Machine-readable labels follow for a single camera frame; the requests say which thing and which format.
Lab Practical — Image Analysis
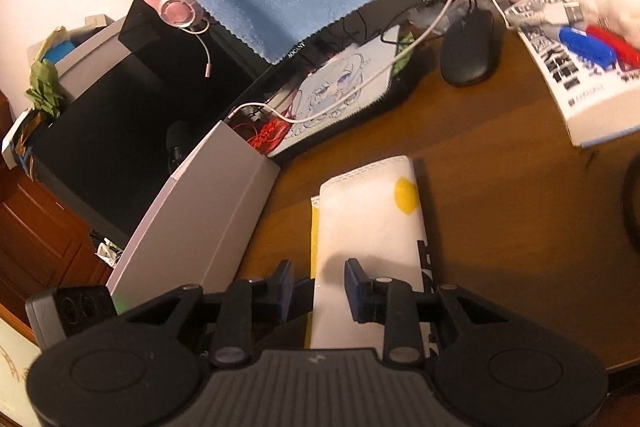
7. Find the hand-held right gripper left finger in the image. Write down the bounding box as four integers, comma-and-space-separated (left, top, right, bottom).
122, 259, 316, 368

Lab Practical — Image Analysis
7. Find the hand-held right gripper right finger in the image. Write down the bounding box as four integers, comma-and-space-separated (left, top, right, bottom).
344, 258, 511, 365

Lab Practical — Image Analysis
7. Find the white and yellow shopping bag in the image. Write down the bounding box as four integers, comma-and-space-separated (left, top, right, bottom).
304, 155, 443, 353

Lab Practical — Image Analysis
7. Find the grey box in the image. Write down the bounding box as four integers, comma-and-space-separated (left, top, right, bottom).
106, 121, 281, 303

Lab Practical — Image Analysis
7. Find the drawn-figure mouse pad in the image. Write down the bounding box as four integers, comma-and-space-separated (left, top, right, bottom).
265, 24, 426, 158

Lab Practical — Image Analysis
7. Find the black box device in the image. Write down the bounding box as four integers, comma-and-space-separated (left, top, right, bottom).
25, 285, 117, 350

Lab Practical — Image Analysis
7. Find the black computer monitor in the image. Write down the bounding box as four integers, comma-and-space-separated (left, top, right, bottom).
30, 0, 451, 248

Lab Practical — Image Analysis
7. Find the brown wooden cabinet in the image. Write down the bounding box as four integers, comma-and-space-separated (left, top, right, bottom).
0, 92, 113, 308

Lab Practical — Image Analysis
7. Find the black computer mouse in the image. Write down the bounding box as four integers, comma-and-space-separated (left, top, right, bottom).
440, 7, 496, 86

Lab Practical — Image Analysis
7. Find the cream panel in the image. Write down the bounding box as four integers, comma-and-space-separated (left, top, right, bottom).
0, 319, 43, 427

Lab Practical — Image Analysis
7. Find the black round object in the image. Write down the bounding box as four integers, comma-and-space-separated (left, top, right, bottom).
620, 152, 640, 253

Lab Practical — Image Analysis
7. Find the white printed book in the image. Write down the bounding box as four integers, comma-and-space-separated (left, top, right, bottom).
502, 0, 640, 148

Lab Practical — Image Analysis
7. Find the pink headset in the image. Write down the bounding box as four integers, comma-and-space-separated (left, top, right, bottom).
120, 0, 211, 80

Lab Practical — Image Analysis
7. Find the green crumpled paper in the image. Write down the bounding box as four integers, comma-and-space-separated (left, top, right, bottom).
25, 27, 66, 120

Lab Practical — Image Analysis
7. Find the grey marker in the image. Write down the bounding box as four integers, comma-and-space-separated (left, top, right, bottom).
505, 2, 586, 28

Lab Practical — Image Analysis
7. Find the blue marker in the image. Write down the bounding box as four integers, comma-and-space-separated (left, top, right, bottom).
557, 27, 617, 68

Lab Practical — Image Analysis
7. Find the red marker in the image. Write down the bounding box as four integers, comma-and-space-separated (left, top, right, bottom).
585, 24, 640, 68

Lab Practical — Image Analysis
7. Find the red cord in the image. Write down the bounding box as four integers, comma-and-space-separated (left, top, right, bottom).
245, 119, 288, 155

